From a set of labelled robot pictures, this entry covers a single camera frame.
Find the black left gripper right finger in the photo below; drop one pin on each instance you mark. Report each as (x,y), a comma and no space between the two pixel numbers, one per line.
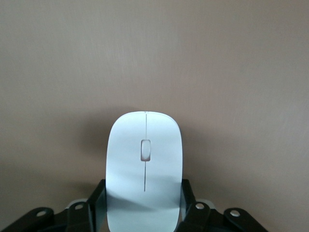
(190,217)

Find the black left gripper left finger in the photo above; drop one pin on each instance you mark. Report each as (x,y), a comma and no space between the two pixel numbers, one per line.
(94,212)

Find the white computer mouse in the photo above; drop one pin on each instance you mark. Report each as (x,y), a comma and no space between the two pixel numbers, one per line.
(144,198)

